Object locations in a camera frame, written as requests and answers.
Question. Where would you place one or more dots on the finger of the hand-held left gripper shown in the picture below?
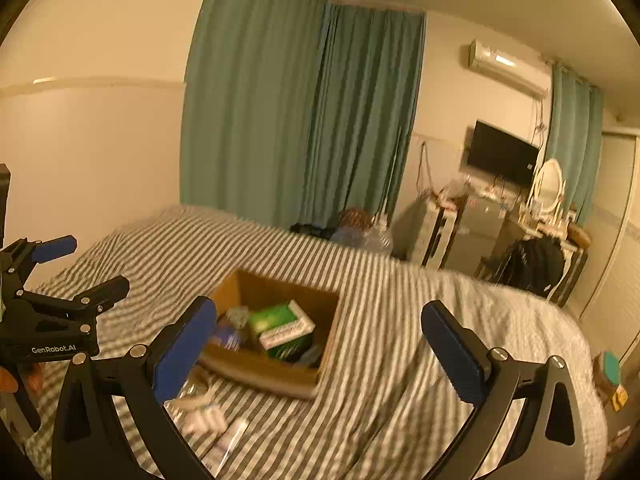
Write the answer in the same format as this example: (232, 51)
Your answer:
(107, 290)
(55, 248)

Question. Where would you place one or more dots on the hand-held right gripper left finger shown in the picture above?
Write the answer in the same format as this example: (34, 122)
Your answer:
(182, 355)

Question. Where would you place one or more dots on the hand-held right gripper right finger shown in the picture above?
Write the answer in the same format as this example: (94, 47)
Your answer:
(455, 355)

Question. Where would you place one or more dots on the brown cardboard box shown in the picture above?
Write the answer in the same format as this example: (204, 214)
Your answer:
(280, 377)

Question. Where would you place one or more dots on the person's left hand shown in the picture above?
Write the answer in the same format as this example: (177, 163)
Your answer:
(7, 381)

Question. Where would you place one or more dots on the blue plastic packet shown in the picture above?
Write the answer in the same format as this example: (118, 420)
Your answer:
(231, 332)

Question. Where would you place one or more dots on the clear bag of white items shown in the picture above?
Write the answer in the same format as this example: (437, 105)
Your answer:
(200, 410)

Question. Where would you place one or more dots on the bed with striped cover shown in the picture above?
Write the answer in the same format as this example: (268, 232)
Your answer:
(380, 360)

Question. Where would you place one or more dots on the white tube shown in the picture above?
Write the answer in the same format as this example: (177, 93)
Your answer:
(227, 440)

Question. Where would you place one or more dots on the green and white carton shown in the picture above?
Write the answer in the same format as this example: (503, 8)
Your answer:
(282, 325)

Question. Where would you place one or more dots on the black backpack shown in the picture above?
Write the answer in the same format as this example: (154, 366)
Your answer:
(532, 265)

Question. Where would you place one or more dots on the grey mini fridge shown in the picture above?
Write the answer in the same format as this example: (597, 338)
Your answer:
(475, 232)

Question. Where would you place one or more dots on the white storage cabinet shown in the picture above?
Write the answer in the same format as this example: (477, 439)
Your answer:
(417, 232)

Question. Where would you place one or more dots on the clear water bottle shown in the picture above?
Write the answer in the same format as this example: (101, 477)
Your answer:
(377, 240)

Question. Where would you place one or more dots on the green lidded jar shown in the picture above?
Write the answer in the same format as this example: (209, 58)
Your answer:
(607, 375)

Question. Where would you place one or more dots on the brown woven basket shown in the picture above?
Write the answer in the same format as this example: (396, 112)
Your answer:
(356, 219)

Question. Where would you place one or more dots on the black cloth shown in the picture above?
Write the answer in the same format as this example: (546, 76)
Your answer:
(310, 230)

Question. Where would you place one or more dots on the white oval vanity mirror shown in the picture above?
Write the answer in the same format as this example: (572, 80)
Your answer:
(547, 185)

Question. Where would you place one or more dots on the white wardrobe door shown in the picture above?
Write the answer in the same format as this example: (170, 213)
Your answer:
(612, 240)

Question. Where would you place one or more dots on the wide green curtain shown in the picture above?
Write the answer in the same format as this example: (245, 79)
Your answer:
(245, 110)

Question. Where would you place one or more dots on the narrow green curtain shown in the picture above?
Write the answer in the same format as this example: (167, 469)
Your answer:
(572, 145)

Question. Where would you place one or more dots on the white air conditioner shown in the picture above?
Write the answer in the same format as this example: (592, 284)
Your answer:
(507, 67)

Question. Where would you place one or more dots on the black wall television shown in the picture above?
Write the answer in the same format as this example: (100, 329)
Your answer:
(502, 152)

